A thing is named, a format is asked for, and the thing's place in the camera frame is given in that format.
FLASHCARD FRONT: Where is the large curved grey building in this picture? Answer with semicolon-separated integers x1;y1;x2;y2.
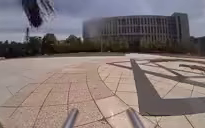
82;12;191;48

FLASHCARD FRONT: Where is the robot's own part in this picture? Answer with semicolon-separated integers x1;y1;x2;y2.
61;107;80;128
126;107;145;128

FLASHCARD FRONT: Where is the row of trees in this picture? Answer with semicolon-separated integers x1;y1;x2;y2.
0;33;204;58

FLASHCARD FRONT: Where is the tower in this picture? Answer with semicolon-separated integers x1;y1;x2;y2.
25;27;30;43

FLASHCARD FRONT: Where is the dark hanging tree foliage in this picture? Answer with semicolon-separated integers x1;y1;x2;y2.
21;0;56;28

